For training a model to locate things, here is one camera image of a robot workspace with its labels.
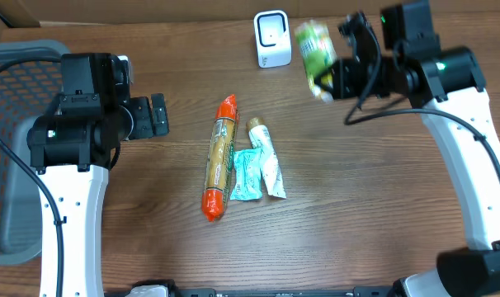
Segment spaghetti packet red ends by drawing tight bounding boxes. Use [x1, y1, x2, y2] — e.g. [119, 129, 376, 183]
[201, 94, 239, 222]

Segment green drink carton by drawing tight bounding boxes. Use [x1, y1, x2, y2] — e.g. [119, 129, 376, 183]
[295, 20, 337, 103]

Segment white tube gold cap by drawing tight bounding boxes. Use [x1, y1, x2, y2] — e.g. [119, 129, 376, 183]
[247, 117, 286, 199]

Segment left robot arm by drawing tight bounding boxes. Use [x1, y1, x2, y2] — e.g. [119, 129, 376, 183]
[27, 53, 169, 296]

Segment teal snack packet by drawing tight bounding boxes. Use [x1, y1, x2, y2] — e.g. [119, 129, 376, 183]
[230, 148, 262, 201]

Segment grey plastic basket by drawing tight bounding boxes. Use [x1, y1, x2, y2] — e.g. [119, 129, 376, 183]
[0, 40, 69, 266]

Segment white barcode scanner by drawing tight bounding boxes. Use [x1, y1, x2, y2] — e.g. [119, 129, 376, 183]
[253, 10, 292, 68]

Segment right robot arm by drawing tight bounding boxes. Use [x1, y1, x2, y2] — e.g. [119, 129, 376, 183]
[326, 1, 500, 296]

